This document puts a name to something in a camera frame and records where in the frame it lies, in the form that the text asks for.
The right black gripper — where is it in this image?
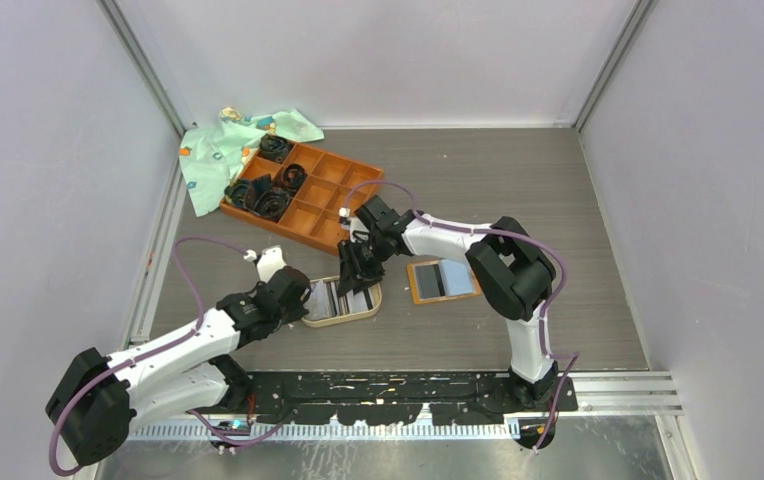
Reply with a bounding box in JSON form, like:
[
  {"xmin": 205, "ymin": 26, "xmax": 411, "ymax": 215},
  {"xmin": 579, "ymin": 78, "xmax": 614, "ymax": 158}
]
[{"xmin": 338, "ymin": 232, "xmax": 391, "ymax": 298}]

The oval wooden card tray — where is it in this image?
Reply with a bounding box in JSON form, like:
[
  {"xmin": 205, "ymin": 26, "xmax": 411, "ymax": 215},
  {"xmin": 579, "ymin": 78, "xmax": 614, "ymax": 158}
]
[{"xmin": 300, "ymin": 276, "xmax": 383, "ymax": 330}]

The orange leather card holder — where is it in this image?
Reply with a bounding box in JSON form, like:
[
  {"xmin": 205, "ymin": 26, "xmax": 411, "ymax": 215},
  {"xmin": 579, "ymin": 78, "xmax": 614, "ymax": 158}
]
[{"xmin": 407, "ymin": 259, "xmax": 482, "ymax": 305}]

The dark grey credit card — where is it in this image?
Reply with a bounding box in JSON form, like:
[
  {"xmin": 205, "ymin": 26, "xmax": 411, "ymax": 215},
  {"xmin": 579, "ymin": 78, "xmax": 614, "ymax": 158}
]
[{"xmin": 414, "ymin": 263, "xmax": 446, "ymax": 301}]

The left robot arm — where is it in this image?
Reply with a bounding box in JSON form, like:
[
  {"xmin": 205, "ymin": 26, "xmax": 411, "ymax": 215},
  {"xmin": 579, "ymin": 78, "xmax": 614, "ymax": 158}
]
[{"xmin": 45, "ymin": 266, "xmax": 310, "ymax": 476}]

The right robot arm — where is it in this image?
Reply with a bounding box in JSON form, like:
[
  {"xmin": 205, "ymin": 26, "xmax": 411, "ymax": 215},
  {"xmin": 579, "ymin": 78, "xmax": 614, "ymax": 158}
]
[{"xmin": 337, "ymin": 195, "xmax": 558, "ymax": 411}]

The stack of credit cards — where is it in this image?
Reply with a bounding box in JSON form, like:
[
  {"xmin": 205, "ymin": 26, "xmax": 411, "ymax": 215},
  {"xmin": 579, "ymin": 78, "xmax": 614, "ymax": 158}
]
[{"xmin": 305, "ymin": 279, "xmax": 377, "ymax": 323}]

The orange compartment organizer tray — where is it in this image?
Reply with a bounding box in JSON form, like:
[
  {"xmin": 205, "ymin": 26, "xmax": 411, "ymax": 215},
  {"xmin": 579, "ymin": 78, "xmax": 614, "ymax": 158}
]
[{"xmin": 220, "ymin": 141, "xmax": 384, "ymax": 255}]

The rolled dark belt front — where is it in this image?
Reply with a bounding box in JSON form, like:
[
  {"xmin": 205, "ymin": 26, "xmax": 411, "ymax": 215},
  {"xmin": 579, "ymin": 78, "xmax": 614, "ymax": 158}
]
[{"xmin": 247, "ymin": 175, "xmax": 292, "ymax": 222}]

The rolled dark belt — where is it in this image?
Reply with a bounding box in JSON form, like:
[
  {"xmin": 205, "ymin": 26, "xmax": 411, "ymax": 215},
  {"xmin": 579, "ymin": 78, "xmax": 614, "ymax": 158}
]
[
  {"xmin": 224, "ymin": 178, "xmax": 252, "ymax": 210},
  {"xmin": 247, "ymin": 175, "xmax": 292, "ymax": 222},
  {"xmin": 258, "ymin": 133, "xmax": 294, "ymax": 164},
  {"xmin": 278, "ymin": 163, "xmax": 308, "ymax": 196}
]

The rolled dark belt left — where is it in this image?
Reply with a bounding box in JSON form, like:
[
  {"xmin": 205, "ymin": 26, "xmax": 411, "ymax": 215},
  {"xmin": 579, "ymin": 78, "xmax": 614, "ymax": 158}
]
[{"xmin": 224, "ymin": 178, "xmax": 252, "ymax": 210}]

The rolled dark belt middle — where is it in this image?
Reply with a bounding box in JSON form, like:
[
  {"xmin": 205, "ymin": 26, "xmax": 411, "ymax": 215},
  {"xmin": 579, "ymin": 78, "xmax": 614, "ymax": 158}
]
[{"xmin": 278, "ymin": 163, "xmax": 308, "ymax": 196}]

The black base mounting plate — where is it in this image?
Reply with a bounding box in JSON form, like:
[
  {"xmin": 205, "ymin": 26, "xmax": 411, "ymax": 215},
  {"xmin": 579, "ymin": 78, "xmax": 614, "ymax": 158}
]
[{"xmin": 198, "ymin": 371, "xmax": 554, "ymax": 426}]

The rolled dark belt top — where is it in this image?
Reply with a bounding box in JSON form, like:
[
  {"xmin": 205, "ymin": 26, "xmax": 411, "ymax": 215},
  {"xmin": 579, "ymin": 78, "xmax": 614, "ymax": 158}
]
[{"xmin": 258, "ymin": 133, "xmax": 294, "ymax": 164}]

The green patterned cloth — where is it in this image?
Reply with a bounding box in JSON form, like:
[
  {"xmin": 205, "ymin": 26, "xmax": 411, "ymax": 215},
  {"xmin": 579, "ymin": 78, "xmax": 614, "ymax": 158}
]
[{"xmin": 178, "ymin": 107, "xmax": 324, "ymax": 217}]

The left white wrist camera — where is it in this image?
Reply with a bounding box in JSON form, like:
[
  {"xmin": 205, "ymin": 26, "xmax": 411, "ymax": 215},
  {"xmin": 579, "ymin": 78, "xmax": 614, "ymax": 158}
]
[{"xmin": 254, "ymin": 245, "xmax": 287, "ymax": 282}]

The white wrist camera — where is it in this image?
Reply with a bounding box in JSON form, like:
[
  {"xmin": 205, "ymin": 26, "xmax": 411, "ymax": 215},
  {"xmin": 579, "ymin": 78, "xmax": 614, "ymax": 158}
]
[
  {"xmin": 338, "ymin": 207, "xmax": 369, "ymax": 242},
  {"xmin": 254, "ymin": 245, "xmax": 287, "ymax": 282}
]

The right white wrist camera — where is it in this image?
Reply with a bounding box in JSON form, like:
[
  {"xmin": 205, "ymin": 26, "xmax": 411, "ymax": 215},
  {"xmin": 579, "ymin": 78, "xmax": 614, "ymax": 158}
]
[{"xmin": 338, "ymin": 207, "xmax": 369, "ymax": 242}]

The white slotted cable duct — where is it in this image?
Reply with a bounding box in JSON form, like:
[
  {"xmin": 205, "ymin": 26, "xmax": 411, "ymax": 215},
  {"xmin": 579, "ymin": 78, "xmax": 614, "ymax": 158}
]
[{"xmin": 128, "ymin": 418, "xmax": 520, "ymax": 441}]

